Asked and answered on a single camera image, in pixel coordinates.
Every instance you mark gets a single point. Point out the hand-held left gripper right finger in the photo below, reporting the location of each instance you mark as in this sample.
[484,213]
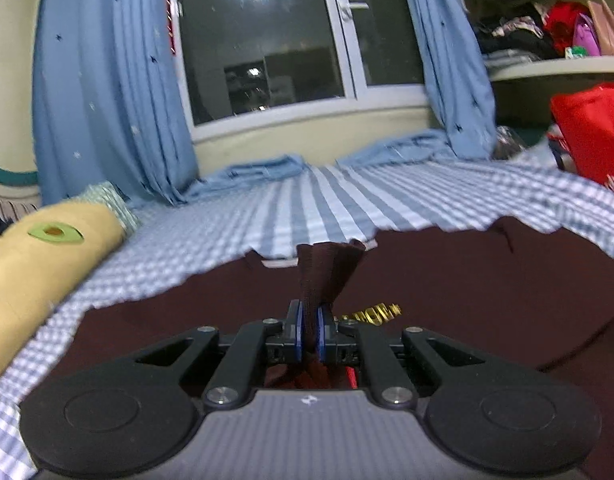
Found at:
[323,332]

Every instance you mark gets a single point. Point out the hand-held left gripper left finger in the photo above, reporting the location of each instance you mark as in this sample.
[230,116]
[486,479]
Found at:
[299,332]

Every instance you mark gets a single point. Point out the dark maroon t-shirt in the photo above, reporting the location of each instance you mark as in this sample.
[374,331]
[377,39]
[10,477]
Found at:
[462,280]

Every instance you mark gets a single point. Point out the folded light blue clothes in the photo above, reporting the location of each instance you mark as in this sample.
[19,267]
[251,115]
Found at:
[507,59]

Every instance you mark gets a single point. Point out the pile of dark clothes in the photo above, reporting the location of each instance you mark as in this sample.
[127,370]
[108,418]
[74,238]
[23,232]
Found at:
[522,40]

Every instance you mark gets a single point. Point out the blue checked bed sheet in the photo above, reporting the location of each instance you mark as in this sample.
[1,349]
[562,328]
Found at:
[312,200]

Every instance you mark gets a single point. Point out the green checked pillow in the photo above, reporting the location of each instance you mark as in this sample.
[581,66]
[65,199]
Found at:
[114,200]

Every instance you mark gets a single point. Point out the yellow pillow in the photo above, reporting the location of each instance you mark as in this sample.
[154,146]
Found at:
[42,270]

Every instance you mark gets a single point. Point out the clear plastic bag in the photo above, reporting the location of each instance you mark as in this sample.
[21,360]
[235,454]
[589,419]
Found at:
[509,141]

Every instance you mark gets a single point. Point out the white framed window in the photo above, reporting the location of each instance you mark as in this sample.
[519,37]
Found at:
[267,45]

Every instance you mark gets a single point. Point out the blue star-print curtain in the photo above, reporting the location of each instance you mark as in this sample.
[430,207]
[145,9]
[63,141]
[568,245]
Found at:
[447,70]
[107,85]

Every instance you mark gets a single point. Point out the red fabric bag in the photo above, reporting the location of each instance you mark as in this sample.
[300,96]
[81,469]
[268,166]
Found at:
[594,125]

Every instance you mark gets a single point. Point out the small green box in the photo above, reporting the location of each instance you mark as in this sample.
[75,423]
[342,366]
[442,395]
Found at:
[576,52]

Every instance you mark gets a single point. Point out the red cloth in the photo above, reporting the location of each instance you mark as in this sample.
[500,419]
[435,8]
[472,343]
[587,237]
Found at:
[562,22]

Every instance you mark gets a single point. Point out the purple bag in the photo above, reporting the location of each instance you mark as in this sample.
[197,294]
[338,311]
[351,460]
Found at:
[586,35]

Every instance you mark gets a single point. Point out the pink handbag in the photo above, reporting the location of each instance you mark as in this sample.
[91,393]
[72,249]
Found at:
[612,30]

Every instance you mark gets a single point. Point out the white wall shelf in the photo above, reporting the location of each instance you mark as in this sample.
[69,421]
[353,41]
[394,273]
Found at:
[552,66]

